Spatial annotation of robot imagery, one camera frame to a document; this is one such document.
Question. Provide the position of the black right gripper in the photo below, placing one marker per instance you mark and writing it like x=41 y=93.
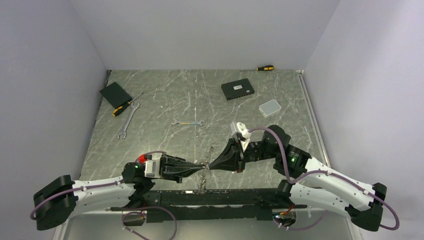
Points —
x=232 y=158

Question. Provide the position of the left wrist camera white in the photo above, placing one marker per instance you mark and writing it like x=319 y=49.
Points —
x=151 y=166

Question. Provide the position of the orange screwdriver at wall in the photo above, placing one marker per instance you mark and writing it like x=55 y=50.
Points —
x=266 y=68

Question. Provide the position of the small silver wrench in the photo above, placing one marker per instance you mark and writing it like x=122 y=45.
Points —
x=178 y=122

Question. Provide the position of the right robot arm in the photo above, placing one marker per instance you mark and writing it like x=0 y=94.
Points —
x=307 y=180

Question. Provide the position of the orange black screwdriver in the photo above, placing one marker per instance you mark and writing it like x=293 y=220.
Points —
x=124 y=106

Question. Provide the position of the white plastic box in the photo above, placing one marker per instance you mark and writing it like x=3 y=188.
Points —
x=269 y=108

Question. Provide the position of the large silver wrench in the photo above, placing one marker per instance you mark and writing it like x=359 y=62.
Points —
x=122 y=134

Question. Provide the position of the black network switch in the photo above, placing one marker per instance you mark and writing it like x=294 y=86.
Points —
x=237 y=89

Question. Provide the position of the black flat box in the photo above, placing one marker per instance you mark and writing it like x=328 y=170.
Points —
x=115 y=95

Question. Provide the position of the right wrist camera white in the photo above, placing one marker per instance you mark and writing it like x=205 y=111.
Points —
x=241 y=134

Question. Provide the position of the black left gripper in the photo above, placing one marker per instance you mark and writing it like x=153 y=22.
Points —
x=174 y=168

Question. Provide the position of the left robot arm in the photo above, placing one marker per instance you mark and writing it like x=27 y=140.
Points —
x=65 y=198

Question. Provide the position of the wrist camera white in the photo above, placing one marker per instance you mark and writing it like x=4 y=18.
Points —
x=241 y=134
x=151 y=166

